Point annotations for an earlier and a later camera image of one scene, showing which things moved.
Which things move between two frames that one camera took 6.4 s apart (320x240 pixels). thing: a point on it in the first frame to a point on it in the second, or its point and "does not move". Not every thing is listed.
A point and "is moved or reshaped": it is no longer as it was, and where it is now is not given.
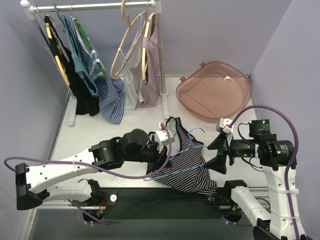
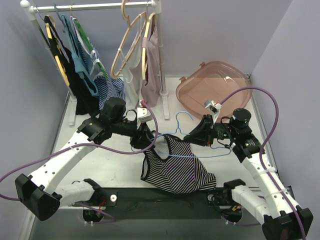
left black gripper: x=155 y=155 to x=139 y=139
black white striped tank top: x=188 y=169 is moved or reshaped
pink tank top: x=152 y=63 does not move
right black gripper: x=223 y=150 to x=208 y=131
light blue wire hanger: x=187 y=146 to x=178 y=129
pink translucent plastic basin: x=216 y=91 does not move
